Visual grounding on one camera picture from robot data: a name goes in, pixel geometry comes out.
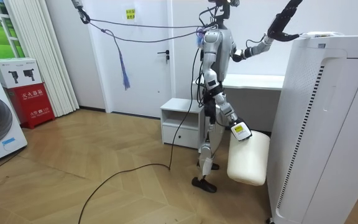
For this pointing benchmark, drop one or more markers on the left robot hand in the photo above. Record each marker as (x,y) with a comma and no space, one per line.
(281,26)

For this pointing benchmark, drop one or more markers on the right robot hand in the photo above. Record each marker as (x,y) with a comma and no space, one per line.
(240,130)

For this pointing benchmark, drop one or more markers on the white plastic bin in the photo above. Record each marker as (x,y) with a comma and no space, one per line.
(249,161)

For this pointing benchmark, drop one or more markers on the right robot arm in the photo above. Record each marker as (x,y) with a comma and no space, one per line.
(211,79)

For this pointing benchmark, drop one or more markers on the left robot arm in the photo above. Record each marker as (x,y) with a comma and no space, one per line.
(258,48)

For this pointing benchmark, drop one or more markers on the robot legs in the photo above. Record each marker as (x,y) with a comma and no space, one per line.
(212,130)

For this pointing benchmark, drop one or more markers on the flat white device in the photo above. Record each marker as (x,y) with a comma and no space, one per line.
(322,34)

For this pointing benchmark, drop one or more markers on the white desk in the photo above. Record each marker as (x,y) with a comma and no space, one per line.
(253,82)

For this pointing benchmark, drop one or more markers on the small white nightstand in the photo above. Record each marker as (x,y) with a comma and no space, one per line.
(179,137)

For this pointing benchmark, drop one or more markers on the robot body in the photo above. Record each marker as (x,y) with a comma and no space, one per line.
(221,46)

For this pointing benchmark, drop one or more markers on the tall white appliance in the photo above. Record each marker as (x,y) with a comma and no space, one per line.
(322,140)

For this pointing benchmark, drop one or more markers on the white door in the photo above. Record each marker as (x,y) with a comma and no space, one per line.
(141,81)

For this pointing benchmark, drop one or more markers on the yellow paper label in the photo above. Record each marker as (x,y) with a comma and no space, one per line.
(130,14)

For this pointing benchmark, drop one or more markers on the red fire extinguisher box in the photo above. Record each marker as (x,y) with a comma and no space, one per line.
(31,105)

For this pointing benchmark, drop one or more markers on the white cardboard box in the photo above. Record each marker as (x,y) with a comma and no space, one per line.
(15,73)

